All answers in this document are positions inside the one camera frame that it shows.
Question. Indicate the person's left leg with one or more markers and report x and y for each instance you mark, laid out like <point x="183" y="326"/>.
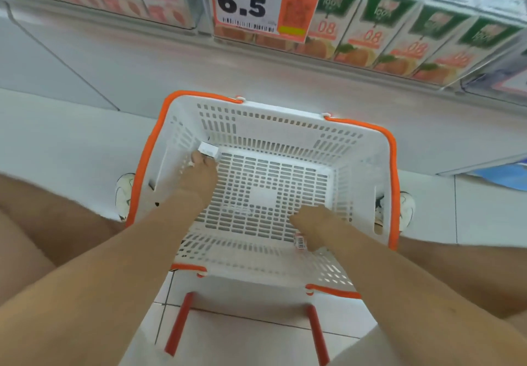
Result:
<point x="37" y="230"/>

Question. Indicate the orange white price tag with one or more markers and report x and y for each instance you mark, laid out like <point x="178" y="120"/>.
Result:
<point x="514" y="85"/>
<point x="251" y="3"/>

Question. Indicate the person's white shoe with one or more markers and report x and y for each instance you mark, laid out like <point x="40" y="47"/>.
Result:
<point x="123" y="197"/>
<point x="405" y="211"/>

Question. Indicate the person's right hand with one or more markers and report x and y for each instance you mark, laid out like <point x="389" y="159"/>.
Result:
<point x="317" y="225"/>

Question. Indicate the person's left hand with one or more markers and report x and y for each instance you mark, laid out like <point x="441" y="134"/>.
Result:
<point x="201" y="176"/>

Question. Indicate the person's left white shoe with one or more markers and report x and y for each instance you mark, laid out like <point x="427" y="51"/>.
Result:
<point x="123" y="197"/>

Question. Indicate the juice carton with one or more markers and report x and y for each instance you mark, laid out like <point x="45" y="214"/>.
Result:
<point x="300" y="241"/>
<point x="209" y="150"/>

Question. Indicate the person's leg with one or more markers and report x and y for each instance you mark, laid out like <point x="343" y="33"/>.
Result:
<point x="473" y="271"/>
<point x="37" y="230"/>

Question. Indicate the person's right white shoe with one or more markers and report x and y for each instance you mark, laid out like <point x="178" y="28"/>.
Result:
<point x="405" y="211"/>

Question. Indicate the person's left forearm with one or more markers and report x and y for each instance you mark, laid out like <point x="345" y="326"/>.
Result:
<point x="90" y="295"/>

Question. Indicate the person's right leg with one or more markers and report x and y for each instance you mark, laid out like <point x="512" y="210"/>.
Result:
<point x="473" y="271"/>

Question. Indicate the person's right forearm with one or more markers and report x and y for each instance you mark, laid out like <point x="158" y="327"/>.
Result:
<point x="420" y="304"/>

